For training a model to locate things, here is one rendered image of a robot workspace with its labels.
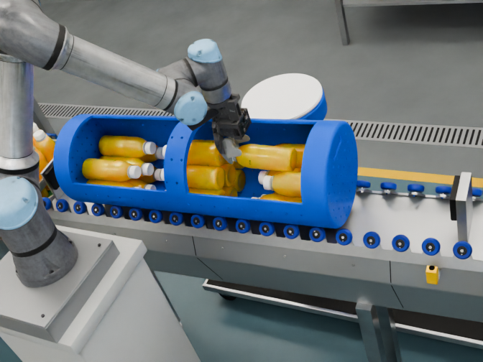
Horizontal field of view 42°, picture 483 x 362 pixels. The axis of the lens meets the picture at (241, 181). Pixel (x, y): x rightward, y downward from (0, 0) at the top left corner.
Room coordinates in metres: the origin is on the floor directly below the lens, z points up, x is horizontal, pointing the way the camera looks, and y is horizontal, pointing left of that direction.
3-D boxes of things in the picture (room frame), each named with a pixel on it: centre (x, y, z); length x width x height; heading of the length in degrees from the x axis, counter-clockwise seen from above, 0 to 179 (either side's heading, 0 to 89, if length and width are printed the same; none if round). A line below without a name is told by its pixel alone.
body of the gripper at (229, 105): (1.38, -0.02, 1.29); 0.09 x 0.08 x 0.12; 55
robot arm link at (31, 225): (1.17, 0.51, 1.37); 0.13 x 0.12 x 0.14; 9
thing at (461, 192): (1.06, -0.50, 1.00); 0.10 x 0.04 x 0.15; 145
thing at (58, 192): (1.82, 0.59, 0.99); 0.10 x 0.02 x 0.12; 145
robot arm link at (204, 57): (1.39, -0.02, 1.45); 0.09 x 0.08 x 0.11; 99
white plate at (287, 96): (1.76, -0.22, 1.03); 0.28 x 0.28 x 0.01
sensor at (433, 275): (0.98, -0.38, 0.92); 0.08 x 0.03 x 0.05; 145
